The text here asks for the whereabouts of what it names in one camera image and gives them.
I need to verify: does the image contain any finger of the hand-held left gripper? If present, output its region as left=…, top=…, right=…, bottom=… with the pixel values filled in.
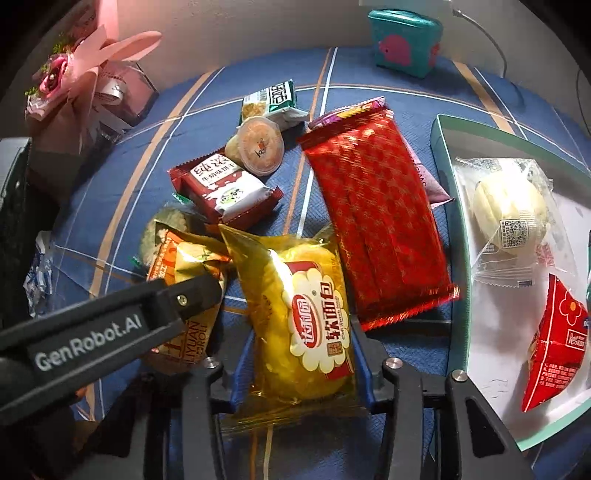
left=154, top=272, right=225, bottom=325

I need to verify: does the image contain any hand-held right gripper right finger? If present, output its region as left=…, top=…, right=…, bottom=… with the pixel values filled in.
left=348, top=318, right=532, bottom=480

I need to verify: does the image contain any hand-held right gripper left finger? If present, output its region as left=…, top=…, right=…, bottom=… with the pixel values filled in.
left=111, top=330, right=259, bottom=480

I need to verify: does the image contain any gold orange egg roll packet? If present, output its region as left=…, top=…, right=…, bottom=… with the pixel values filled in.
left=145, top=219, right=232, bottom=374

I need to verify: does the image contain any round green cookie packet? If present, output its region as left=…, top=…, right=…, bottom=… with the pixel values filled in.
left=131, top=205, right=195, bottom=278

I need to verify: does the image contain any yellow bread packet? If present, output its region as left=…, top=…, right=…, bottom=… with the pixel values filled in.
left=218, top=224, right=370, bottom=435

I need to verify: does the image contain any dark red snack packet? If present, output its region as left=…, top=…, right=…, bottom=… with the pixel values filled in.
left=167, top=151, right=284, bottom=227

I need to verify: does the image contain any teal shallow cardboard box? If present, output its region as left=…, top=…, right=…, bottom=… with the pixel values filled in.
left=430, top=114, right=591, bottom=453

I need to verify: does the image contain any small jelly cup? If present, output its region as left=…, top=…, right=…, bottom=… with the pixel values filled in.
left=237, top=116, right=283, bottom=176

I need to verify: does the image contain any red patterned foil packet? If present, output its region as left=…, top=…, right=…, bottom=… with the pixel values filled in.
left=295, top=104, right=462, bottom=333

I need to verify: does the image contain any red bread packet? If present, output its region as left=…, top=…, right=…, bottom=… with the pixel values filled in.
left=521, top=273, right=590, bottom=413

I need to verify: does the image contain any green white cracker packet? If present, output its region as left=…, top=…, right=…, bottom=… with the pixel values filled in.
left=241, top=79, right=309, bottom=132

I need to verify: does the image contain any purple snack packet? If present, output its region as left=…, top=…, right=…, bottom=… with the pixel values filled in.
left=308, top=96, right=455, bottom=208

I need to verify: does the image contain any clear packet white bun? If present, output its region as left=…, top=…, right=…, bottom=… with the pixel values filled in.
left=455, top=156, right=583, bottom=289

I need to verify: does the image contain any crumpled blue white wrapper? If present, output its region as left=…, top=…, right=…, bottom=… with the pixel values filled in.
left=23, top=231, right=56, bottom=319

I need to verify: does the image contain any blue plaid tablecloth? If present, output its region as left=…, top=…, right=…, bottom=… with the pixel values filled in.
left=23, top=46, right=591, bottom=480

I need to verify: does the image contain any clear pink gift box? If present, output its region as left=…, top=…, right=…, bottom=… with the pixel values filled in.
left=92, top=60, right=160, bottom=134

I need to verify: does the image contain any pink flower bouquet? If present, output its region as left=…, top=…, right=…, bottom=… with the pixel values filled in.
left=23, top=18, right=162, bottom=153

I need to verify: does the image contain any teal tin with pink print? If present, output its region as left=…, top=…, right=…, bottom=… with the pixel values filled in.
left=368, top=7, right=444, bottom=78

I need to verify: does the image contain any black cable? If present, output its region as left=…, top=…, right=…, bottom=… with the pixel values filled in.
left=575, top=65, right=591, bottom=112

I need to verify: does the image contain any white cable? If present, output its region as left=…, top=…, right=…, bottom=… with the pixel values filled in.
left=450, top=7, right=509, bottom=77

